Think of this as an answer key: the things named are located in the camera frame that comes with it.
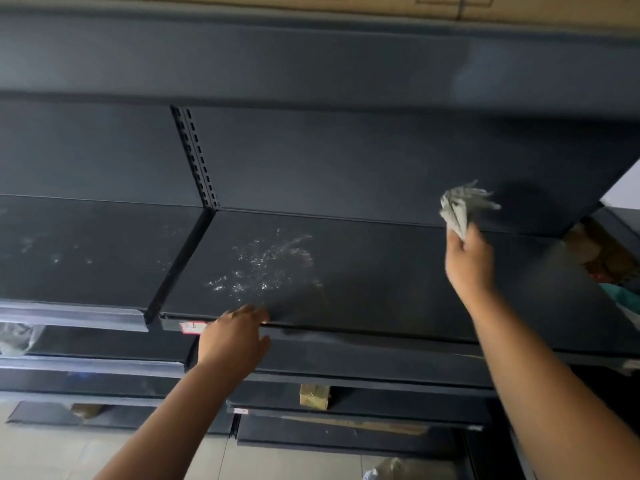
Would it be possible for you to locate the person's left hand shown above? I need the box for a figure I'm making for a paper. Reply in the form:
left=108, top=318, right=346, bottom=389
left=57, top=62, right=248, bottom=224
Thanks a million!
left=198, top=304, right=272, bottom=384

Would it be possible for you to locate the person's right hand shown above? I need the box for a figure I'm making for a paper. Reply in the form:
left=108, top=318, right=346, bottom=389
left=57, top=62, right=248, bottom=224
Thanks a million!
left=444, top=222, right=497, bottom=298

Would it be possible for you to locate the grey cleaning cloth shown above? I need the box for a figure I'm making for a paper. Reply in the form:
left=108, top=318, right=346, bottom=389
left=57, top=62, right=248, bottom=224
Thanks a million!
left=438, top=180, right=503, bottom=242

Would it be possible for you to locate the person's left forearm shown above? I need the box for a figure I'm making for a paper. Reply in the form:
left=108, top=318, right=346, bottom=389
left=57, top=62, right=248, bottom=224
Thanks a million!
left=92, top=362, right=251, bottom=480

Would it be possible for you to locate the person's right forearm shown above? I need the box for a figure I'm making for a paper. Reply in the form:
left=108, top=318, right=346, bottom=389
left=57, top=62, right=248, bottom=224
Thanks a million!
left=452, top=289, right=640, bottom=480

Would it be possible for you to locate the small tan cardboard box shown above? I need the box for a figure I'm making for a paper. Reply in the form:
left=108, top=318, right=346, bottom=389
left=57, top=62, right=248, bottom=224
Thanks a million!
left=299, top=384, right=332, bottom=411

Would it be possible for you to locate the dark grey lower shelf board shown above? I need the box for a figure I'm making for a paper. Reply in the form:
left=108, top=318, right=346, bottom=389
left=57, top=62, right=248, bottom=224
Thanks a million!
left=186, top=329, right=500, bottom=399
left=6, top=399, right=237, bottom=436
left=0, top=324, right=198, bottom=379
left=226, top=382, right=487, bottom=432
left=235, top=414, right=468, bottom=461

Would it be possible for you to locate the dusty dark grey shelf board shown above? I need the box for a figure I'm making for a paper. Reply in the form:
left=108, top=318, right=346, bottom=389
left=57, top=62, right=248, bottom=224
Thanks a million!
left=0, top=194, right=217, bottom=333
left=159, top=207, right=640, bottom=369

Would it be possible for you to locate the dark grey shelf back panel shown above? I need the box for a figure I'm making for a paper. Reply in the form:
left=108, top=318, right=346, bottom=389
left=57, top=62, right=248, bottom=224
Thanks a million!
left=186, top=107, right=640, bottom=236
left=0, top=97, right=205, bottom=208

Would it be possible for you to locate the brown cardboard box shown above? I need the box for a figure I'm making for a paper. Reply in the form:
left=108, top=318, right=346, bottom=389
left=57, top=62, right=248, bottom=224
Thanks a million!
left=562, top=217, right=640, bottom=288

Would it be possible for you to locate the teal packet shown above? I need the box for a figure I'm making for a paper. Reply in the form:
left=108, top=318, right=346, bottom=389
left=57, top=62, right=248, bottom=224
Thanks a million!
left=600, top=282, right=640, bottom=331

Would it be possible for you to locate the clear plastic wrapping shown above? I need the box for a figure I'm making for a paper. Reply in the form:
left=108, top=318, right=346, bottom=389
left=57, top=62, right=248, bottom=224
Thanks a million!
left=361, top=457, right=418, bottom=480

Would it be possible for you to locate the slotted dark metal shelf upright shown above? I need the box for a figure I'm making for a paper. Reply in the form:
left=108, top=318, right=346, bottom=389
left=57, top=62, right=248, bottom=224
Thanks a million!
left=170, top=105, right=221, bottom=212

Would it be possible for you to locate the clear crumpled plastic bag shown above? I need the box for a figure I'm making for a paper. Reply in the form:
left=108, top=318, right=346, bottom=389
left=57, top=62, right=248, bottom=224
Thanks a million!
left=0, top=322, right=45, bottom=357

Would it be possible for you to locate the dark grey overhead shelf board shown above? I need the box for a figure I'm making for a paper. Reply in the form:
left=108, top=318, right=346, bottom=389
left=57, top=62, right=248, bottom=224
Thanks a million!
left=0, top=4, right=640, bottom=118

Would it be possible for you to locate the beige cardboard carton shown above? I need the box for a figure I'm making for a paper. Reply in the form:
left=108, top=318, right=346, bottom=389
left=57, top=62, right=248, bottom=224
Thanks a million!
left=75, top=0, right=640, bottom=31

